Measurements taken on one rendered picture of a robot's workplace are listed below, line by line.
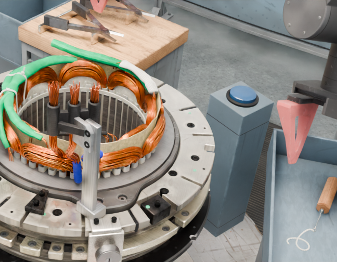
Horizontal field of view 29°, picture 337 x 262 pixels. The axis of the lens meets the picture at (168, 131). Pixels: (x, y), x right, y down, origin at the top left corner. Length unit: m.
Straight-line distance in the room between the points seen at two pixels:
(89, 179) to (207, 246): 0.49
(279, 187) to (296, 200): 0.03
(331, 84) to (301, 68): 2.50
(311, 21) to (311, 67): 2.59
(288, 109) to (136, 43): 0.35
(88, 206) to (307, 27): 0.28
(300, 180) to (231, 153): 0.16
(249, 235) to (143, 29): 0.39
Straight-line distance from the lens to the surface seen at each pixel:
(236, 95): 0.98
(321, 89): 0.73
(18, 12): 1.21
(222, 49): 3.24
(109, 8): 1.07
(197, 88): 2.91
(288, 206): 0.84
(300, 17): 0.67
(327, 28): 0.66
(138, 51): 1.00
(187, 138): 0.79
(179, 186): 0.72
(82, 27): 1.01
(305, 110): 0.78
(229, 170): 1.02
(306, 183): 0.88
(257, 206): 2.35
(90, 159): 0.62
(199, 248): 1.09
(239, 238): 1.13
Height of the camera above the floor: 1.57
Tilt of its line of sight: 37 degrees down
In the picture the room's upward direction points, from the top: 8 degrees clockwise
